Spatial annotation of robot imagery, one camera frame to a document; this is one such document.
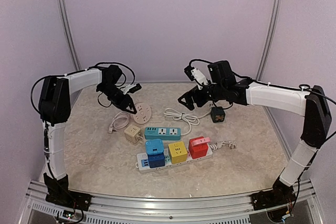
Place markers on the pink plug adapter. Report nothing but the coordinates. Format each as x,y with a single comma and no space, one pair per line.
199,141

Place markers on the left aluminium corner post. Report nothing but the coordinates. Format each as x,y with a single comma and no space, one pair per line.
68,35

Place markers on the teal power strip with cord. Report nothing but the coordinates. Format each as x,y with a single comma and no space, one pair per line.
173,133

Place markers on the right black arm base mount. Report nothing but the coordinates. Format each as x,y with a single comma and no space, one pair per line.
279,194

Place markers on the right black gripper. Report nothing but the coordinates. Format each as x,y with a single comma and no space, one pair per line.
188,95

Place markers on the light blue adapter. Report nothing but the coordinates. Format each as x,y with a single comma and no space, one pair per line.
154,146

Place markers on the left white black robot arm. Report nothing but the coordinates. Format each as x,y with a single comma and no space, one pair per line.
54,106

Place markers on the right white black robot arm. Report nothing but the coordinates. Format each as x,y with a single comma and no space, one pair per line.
309,103

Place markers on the dark blue cube socket adapter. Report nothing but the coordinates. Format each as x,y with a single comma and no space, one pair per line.
156,161

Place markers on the red cube socket adapter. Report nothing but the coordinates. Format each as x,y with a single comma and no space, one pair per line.
198,151

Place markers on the yellow cube socket adapter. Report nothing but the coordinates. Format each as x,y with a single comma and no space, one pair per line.
177,152

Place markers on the dark green cube adapter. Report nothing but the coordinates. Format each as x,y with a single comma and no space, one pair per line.
217,114

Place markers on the beige cube socket adapter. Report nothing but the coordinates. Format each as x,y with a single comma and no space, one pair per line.
133,133

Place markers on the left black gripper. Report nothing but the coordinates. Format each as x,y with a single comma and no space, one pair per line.
124,103

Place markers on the aluminium corner post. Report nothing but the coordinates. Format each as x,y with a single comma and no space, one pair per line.
269,38
68,35

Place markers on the right aluminium corner post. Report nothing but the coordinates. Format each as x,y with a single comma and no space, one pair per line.
269,38

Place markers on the white multicolour power strip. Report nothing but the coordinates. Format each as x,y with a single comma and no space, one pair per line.
142,158

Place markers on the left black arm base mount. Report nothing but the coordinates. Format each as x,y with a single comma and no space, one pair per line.
58,193

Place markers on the aluminium front frame rail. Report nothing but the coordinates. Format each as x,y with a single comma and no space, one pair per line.
236,208

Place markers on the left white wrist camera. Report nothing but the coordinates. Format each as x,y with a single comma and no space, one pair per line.
132,88

